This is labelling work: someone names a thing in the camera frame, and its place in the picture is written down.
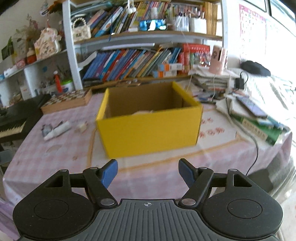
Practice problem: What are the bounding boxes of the white charger cube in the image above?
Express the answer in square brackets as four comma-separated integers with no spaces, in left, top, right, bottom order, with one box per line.
[76,121,88,133]

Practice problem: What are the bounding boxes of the white tube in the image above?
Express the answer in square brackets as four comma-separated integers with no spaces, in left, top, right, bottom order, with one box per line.
[44,121,72,141]

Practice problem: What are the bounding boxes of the black binder clip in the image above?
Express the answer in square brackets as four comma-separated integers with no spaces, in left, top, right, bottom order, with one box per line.
[41,124,53,137]

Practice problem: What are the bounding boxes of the pink plush pig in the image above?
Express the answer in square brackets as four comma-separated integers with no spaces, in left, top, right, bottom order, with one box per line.
[132,110,154,115]

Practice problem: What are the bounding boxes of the pink checkered tablecloth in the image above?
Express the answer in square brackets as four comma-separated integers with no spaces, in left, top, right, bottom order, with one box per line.
[3,93,292,204]

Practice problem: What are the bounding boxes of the yellow cardboard box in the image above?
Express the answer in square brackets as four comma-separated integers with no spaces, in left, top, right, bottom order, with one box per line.
[96,82,203,158]

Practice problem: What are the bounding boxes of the wooden chess board box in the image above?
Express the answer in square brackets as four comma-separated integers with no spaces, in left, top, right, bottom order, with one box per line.
[41,90,92,114]

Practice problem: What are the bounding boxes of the green thick book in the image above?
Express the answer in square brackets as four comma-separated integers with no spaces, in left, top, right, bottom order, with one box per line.
[230,114,282,146]

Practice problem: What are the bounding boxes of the phone on book stack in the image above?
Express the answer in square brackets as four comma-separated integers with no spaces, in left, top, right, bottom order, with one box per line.
[236,96,268,118]

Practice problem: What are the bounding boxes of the white green lidded jar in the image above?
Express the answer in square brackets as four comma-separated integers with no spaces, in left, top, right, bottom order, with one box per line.
[61,79,75,93]

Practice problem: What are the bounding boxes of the red white glue bottle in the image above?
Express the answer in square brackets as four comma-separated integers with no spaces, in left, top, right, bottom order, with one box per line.
[53,70,63,93]

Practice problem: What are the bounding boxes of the black electronic keyboard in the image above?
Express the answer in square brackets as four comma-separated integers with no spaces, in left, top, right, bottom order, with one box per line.
[1,94,51,143]

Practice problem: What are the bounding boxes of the black power adapter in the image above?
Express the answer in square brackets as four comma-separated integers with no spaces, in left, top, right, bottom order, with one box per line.
[235,78,244,89]

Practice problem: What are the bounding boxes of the orange white medicine box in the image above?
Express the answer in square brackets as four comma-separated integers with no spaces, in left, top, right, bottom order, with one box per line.
[158,63,183,72]

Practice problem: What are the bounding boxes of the black pouch by window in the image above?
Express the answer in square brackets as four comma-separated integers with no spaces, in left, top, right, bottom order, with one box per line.
[240,60,271,77]

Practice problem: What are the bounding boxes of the white bookshelf unit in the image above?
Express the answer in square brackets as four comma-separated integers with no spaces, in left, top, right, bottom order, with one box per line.
[1,1,224,103]

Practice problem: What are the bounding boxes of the white quilted handbag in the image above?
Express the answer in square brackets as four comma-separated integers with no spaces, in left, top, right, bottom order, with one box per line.
[72,17,91,42]

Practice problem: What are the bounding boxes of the smartphone on shelf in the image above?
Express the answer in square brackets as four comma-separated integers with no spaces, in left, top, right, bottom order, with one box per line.
[138,19,167,32]

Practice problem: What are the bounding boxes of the black cable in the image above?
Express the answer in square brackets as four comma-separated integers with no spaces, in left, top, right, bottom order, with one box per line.
[225,97,260,176]

